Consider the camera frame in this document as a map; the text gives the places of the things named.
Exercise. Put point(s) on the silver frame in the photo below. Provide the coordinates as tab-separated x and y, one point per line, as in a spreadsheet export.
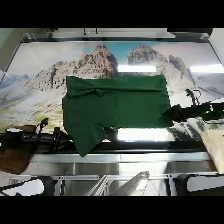
116	166

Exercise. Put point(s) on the green T-shirt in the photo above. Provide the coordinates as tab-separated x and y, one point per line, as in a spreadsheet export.
116	103

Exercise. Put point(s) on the brown garment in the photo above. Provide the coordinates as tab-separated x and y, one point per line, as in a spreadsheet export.
15	156

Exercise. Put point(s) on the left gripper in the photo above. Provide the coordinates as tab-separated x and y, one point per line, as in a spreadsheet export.
61	140

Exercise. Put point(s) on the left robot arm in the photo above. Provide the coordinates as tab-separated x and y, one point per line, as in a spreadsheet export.
20	137

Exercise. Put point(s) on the beige garment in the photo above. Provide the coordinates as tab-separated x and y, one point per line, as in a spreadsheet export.
215	146

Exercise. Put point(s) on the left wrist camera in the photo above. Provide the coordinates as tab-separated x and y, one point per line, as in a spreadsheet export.
42	125

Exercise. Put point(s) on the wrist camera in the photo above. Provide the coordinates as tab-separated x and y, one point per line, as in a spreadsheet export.
42	125
191	95

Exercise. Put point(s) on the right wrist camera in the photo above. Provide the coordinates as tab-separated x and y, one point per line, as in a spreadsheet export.
191	95

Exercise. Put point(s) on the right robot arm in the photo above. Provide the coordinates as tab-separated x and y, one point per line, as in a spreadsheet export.
210	110

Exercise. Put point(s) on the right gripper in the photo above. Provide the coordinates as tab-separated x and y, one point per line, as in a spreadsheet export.
176	114

